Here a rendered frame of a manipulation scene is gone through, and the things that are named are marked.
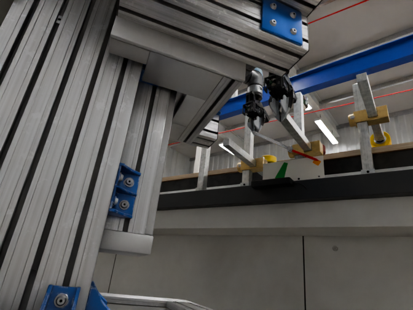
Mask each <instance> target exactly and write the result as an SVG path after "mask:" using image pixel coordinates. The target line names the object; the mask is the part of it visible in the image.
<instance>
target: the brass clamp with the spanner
mask: <svg viewBox="0 0 413 310"><path fill-rule="evenodd" d="M310 143H311V150H310V151H304V150H303V149H302V148H301V147H300V146H299V145H298V144H296V145H292V147H293V148H294V150H296V151H298V152H300V153H304V154H306V155H309V156H312V157H315V156H323V145H322V144H321V142H320V140H318V141H311V142H310ZM288 155H289V157H290V158H295V156H297V155H300V154H297V153H294V152H292V153H289V152H288Z"/></svg>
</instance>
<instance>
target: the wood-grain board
mask: <svg viewBox="0 0 413 310"><path fill-rule="evenodd" d="M371 149H372V154H380V153H389V152H394V151H404V150H409V149H413V141H412V142H407V143H399V144H394V145H386V146H378V147H373V148H371ZM357 156H361V153H360V149H356V150H351V151H343V152H338V153H331V154H325V155H324V156H323V161H328V160H334V159H343V158H348V157H357ZM235 172H238V170H237V167H232V168H227V169H219V170H211V171H208V176H212V175H221V174H227V173H235ZM198 177H199V173H190V174H185V175H177V176H172V177H163V178H162V182H166V181H175V180H184V179H189V178H198Z"/></svg>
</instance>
